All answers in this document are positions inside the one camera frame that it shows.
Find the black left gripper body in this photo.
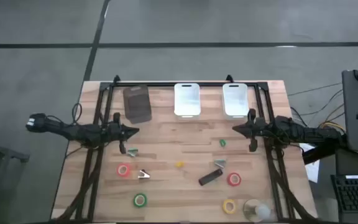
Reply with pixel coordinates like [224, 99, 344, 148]
[103, 112, 127, 155]

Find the black floor cable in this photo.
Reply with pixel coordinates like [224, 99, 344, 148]
[287, 82, 344, 125]

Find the yellow tape roll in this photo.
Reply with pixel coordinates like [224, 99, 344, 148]
[222, 198, 237, 215]

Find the orange tape roll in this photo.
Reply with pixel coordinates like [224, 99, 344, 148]
[116, 163, 132, 178]

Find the red tape roll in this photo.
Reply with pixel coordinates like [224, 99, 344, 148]
[226, 172, 242, 187]

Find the white paper sheet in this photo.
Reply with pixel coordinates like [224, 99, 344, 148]
[300, 142, 321, 184]

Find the black keyboard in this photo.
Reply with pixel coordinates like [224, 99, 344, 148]
[330, 174, 358, 215]

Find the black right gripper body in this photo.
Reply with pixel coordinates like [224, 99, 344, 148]
[246, 108, 275, 152]

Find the black stapler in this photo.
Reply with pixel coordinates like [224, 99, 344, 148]
[198, 168, 224, 187]

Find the black stand beam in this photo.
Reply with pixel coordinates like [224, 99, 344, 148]
[302, 144, 347, 166]

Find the black metal table frame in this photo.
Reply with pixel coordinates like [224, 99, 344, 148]
[50, 74, 319, 224]

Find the grey translucent plastic bin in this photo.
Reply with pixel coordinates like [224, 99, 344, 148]
[122, 85, 153, 124]

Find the green tape roll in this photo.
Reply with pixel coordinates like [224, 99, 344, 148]
[132, 193, 148, 208]

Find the white plastic bin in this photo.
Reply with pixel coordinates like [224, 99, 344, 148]
[222, 82, 250, 121]
[173, 82, 202, 120]

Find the yellow cable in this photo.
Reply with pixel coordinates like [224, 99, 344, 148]
[318, 121, 346, 131]

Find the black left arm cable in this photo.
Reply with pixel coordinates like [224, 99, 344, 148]
[71, 102, 83, 125]

